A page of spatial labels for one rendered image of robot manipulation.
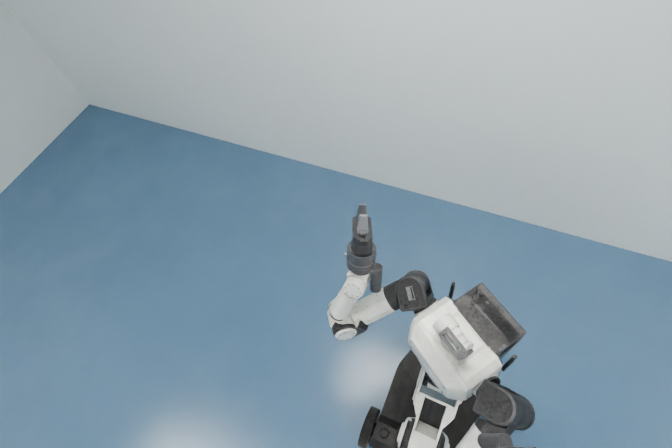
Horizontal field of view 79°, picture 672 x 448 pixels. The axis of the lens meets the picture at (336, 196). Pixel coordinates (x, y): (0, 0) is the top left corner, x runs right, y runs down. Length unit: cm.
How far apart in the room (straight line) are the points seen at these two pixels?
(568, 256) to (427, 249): 87
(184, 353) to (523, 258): 224
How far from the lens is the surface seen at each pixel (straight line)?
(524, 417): 141
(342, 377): 261
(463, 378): 136
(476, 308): 142
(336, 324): 147
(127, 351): 314
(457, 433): 240
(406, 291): 141
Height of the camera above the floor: 255
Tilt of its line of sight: 55 degrees down
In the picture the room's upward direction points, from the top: 14 degrees counter-clockwise
